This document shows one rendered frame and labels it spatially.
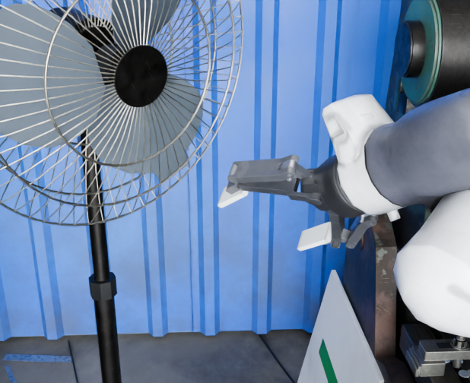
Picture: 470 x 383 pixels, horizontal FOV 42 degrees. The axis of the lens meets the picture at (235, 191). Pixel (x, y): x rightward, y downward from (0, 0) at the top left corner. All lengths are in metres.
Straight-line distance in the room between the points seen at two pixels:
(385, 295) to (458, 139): 0.96
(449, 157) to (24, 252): 2.06
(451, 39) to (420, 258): 0.48
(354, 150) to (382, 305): 0.88
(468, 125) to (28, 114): 0.62
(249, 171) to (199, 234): 1.60
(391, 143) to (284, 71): 1.57
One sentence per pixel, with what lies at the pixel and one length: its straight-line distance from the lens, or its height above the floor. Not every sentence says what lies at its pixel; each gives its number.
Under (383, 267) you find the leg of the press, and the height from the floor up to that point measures 0.79.
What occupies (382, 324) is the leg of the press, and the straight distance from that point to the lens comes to 1.49.
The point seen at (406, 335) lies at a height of 0.70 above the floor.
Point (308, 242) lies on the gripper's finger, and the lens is 0.85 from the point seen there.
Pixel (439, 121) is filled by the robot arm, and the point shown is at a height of 1.34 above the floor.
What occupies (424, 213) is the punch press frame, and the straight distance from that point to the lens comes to 1.34.
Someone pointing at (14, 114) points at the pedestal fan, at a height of 1.25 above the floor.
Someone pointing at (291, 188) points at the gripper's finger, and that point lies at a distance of 0.73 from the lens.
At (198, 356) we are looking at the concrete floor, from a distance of 2.46.
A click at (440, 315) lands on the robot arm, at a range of 0.56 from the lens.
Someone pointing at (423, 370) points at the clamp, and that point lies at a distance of 1.28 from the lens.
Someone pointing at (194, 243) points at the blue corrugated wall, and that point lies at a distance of 2.34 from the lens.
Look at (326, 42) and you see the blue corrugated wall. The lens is 2.12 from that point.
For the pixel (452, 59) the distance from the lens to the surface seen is 0.96.
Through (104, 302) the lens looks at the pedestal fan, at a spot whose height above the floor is 0.80.
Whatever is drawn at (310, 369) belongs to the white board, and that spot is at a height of 0.29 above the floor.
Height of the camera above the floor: 1.48
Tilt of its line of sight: 22 degrees down
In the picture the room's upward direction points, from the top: straight up
